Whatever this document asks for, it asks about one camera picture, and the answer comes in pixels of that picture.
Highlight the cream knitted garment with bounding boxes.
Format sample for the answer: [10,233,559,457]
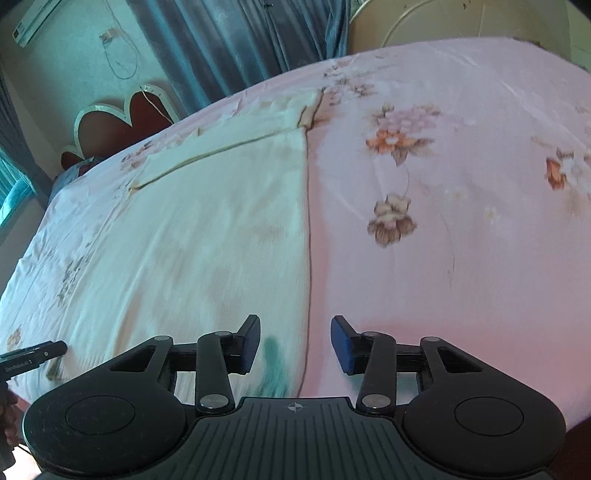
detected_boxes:
[48,90,322,397]

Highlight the pile of clothes on bed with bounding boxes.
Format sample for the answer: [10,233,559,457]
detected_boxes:
[48,156,104,203]

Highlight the person's left hand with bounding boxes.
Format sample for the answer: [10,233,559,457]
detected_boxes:
[1,390,20,448]

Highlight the teal window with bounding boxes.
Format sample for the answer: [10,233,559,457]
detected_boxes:
[0,151,35,234]

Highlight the pink floral bed sheet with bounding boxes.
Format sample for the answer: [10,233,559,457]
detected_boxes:
[1,39,590,426]

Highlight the red heart shaped headboard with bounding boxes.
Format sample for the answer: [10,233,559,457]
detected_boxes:
[60,84,180,170]

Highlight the blue grey curtain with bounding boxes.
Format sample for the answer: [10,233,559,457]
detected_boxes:
[128,0,351,114]

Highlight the cream round headboard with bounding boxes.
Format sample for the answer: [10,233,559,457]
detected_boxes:
[348,0,590,70]

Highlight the white hanging cable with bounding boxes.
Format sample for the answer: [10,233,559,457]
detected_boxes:
[98,27,167,122]

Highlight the white wall air conditioner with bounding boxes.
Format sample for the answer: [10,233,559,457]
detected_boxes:
[12,0,61,48]

